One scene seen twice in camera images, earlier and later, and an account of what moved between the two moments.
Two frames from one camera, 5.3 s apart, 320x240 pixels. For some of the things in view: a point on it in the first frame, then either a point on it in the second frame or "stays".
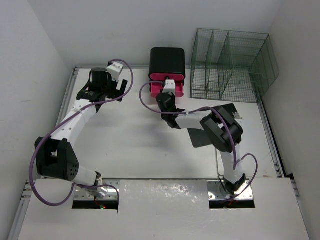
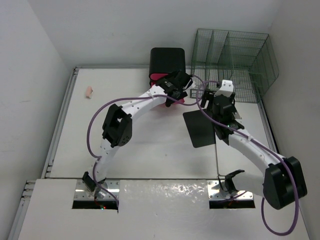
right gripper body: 173,96 to 207,96
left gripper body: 109,89 to 181,93
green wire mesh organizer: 232,66 stays
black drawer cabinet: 167,60 stays
